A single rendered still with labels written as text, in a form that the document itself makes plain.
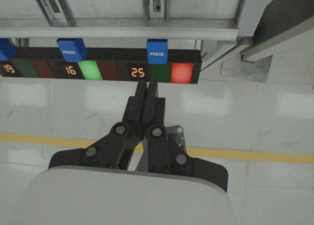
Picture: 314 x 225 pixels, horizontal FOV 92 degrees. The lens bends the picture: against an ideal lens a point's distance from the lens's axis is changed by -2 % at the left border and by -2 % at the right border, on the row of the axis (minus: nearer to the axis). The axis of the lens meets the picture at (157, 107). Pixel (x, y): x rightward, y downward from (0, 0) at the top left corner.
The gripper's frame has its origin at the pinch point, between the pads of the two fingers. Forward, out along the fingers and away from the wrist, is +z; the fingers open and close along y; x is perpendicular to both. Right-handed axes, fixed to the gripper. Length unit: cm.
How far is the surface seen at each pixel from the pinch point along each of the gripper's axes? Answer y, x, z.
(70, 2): -9.0, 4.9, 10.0
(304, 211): 84, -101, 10
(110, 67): -7.4, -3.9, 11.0
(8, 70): -25.5, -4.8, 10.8
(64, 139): -64, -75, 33
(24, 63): -21.3, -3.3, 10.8
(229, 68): 32, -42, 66
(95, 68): -9.9, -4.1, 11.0
